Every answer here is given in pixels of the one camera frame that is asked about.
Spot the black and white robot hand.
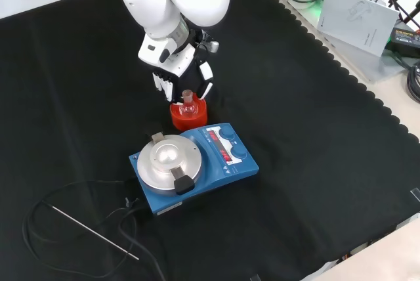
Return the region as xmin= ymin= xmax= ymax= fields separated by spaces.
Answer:
xmin=137 ymin=30 xmax=215 ymax=103

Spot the clear round-bottom glass flask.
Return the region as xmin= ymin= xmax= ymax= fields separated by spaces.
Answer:
xmin=179 ymin=89 xmax=200 ymax=119

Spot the blue-base heater with steel top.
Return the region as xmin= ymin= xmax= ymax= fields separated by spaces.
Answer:
xmin=128 ymin=122 xmax=260 ymax=219

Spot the black bench cloth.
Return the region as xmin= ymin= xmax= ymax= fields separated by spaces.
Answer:
xmin=0 ymin=0 xmax=420 ymax=281

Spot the pale printed board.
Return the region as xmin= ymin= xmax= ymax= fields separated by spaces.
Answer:
xmin=316 ymin=0 xmax=401 ymax=58

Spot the thin steel probe rod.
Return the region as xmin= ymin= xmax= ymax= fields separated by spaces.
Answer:
xmin=49 ymin=204 xmax=140 ymax=261

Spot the black power adapter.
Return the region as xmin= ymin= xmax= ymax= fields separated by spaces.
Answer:
xmin=387 ymin=27 xmax=420 ymax=56

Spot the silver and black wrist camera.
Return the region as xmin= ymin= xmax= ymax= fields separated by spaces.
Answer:
xmin=199 ymin=40 xmax=221 ymax=54

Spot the red ring flask stand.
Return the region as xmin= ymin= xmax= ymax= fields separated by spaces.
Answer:
xmin=169 ymin=94 xmax=209 ymax=131

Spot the grey metal base plate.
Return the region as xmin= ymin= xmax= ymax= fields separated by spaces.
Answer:
xmin=278 ymin=0 xmax=409 ymax=84

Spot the thick black power cable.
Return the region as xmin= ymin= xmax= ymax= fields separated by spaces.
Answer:
xmin=118 ymin=197 xmax=169 ymax=281

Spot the thin black probe cable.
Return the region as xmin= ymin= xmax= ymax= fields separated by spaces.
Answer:
xmin=21 ymin=179 xmax=147 ymax=270

